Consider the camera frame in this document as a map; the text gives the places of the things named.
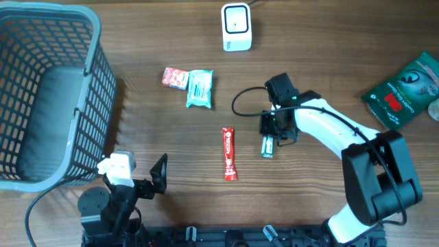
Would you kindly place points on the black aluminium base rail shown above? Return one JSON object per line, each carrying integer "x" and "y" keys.
{"x": 294, "y": 236}

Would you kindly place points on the teal wet wipes pack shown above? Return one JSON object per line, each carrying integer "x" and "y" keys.
{"x": 199, "y": 88}

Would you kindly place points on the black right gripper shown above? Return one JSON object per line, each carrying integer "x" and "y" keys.
{"x": 265, "y": 129}

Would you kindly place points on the white barcode scanner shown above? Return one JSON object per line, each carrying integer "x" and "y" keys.
{"x": 236, "y": 27}

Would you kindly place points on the green glove package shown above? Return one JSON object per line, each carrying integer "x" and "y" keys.
{"x": 400, "y": 98}

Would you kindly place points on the green white gum pack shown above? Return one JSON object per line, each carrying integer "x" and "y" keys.
{"x": 267, "y": 148}

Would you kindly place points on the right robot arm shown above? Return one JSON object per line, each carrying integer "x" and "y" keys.
{"x": 380, "y": 180}

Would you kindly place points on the green lidded small jar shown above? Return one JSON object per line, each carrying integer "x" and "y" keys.
{"x": 433, "y": 110}

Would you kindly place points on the grey plastic mesh basket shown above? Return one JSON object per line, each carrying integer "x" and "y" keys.
{"x": 57, "y": 95}

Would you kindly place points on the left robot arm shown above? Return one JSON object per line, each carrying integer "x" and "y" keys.
{"x": 105, "y": 211}

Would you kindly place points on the orange candy pack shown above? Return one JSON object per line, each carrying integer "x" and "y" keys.
{"x": 175, "y": 78}

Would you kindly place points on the red coffee stick sachet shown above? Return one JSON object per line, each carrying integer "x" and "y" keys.
{"x": 229, "y": 154}

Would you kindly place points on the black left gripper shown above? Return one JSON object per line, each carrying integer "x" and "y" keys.
{"x": 158, "y": 174}

